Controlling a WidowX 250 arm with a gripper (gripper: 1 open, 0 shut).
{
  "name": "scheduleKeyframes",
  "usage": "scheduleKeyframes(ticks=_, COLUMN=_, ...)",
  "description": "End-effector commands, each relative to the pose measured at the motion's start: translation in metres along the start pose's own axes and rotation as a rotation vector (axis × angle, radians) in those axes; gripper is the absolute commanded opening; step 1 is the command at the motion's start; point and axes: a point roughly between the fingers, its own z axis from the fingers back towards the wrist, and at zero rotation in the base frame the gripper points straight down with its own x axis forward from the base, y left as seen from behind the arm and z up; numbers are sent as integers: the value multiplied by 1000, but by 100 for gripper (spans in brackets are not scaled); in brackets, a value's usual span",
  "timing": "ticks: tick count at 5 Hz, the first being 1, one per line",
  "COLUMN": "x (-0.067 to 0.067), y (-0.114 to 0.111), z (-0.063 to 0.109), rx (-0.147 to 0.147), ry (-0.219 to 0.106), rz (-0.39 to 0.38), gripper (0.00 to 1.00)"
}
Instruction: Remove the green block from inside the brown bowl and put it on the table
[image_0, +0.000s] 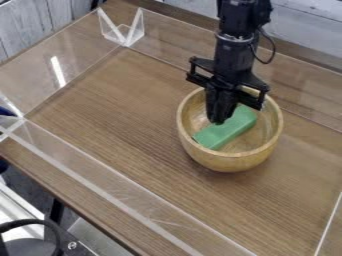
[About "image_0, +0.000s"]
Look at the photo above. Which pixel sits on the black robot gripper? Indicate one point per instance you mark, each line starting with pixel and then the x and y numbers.
pixel 227 78

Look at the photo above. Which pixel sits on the green rectangular block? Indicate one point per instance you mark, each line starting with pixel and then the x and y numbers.
pixel 213 136

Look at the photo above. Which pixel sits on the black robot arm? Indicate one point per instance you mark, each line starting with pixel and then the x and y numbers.
pixel 242 17

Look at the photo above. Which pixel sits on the light wooden bowl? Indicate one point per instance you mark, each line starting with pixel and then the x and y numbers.
pixel 247 150

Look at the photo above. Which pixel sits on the blue object at edge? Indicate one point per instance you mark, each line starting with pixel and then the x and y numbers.
pixel 5 112

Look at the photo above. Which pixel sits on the black table leg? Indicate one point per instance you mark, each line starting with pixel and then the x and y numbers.
pixel 56 211

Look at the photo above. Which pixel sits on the clear acrylic corner bracket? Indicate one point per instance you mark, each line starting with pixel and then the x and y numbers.
pixel 121 34

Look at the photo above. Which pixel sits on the clear acrylic tray wall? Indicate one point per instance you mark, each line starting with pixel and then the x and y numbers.
pixel 93 136

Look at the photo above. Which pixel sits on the grey metal base plate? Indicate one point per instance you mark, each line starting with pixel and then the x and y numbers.
pixel 95 240

